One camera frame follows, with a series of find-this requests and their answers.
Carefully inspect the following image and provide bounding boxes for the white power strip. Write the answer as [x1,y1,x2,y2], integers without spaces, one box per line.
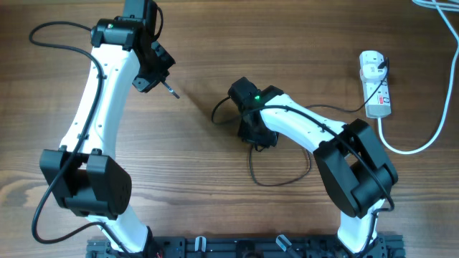
[359,50,392,119]

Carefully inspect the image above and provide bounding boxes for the black USB charging cable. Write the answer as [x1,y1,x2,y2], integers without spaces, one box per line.
[248,57,390,188]

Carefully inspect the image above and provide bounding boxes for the teal screen Galaxy smartphone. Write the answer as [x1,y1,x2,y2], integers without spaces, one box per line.
[161,80,180,99]

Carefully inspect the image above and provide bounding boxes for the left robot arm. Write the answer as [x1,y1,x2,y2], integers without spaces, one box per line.
[39,0,174,257]

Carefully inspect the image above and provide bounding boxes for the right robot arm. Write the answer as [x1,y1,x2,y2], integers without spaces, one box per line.
[228,77,398,257]

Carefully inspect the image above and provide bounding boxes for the white charger plug adapter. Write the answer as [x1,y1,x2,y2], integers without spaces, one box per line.
[359,63,387,82]

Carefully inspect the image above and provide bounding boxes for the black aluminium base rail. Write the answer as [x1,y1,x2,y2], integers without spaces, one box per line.
[85,234,407,258]

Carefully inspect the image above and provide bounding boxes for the white cables at corner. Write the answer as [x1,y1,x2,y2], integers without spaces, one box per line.
[411,0,459,14]

